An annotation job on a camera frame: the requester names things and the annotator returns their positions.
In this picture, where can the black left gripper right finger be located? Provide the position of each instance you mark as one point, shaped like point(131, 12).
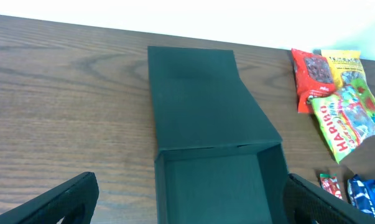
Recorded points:
point(305, 202)

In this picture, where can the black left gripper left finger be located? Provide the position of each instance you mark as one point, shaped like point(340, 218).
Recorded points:
point(72, 202)

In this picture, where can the green Haribo candy bag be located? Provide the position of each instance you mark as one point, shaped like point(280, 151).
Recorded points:
point(346, 117)

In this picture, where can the black box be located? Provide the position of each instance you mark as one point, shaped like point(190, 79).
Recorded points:
point(219, 158)

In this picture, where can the red green KitKat bar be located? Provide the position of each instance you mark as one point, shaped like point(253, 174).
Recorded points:
point(330, 183)

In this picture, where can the dark blue chocolate bar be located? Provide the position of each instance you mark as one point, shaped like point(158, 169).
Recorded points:
point(359, 196)

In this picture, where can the red Hacks candy bag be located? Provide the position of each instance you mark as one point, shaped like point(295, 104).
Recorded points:
point(313, 78)

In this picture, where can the yellow snack bag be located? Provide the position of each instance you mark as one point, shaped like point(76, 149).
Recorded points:
point(345, 66)

